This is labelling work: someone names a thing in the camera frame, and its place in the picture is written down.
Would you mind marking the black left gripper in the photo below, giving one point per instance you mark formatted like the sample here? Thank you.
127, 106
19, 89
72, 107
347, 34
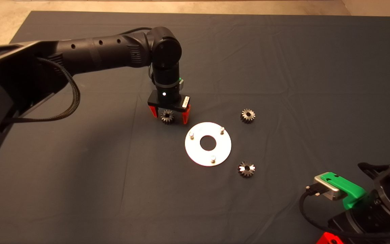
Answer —
166, 98

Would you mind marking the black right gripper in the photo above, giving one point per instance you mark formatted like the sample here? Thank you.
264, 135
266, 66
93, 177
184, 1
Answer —
367, 223

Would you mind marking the small steel planetary gear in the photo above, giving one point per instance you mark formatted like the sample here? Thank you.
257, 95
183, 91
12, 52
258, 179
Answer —
251, 118
170, 118
245, 174

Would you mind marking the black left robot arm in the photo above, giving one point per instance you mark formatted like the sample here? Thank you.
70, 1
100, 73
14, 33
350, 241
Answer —
96, 54

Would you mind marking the round metal carrier plate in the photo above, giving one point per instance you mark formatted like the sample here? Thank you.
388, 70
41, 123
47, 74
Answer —
195, 152

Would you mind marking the dark grey table cloth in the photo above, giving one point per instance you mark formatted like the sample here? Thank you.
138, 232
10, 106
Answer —
283, 51

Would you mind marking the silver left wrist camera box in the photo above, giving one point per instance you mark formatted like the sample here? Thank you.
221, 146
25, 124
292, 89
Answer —
182, 86

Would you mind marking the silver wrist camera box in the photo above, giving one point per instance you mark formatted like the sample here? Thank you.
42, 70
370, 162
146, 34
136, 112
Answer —
332, 193
182, 86

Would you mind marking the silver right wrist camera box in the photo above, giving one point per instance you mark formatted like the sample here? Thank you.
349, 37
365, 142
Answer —
332, 193

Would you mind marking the green right camera mount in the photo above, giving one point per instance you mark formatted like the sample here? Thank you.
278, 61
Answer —
354, 196

